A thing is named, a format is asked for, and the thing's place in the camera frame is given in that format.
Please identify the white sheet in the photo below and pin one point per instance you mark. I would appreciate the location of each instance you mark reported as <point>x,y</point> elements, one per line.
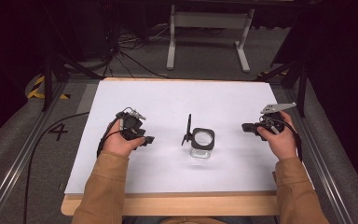
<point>180,102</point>

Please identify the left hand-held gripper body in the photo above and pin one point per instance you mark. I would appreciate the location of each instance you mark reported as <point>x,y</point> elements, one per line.
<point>132,124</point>

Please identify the wooden table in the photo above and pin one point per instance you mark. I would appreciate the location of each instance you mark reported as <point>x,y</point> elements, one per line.
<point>167,205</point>

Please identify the clear square jar black lid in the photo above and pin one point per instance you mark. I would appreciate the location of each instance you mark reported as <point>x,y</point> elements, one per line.
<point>202,140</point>

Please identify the yellow black hazard tape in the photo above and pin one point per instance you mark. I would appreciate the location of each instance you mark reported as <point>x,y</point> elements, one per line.
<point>37,91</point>

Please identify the person's right hand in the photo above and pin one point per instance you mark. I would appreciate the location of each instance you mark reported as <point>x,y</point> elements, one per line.
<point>281,141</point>

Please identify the white metal desk frame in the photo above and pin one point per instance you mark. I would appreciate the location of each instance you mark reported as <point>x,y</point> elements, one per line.
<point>209,20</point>

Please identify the person's left hand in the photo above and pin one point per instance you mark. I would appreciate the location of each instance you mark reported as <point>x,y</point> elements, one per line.
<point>118,143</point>

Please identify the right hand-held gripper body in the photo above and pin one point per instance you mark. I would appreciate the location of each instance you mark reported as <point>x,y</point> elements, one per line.
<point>272,119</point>

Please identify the black metal stand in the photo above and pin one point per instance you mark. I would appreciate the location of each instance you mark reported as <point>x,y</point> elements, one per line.
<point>48,84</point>
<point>300,84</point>

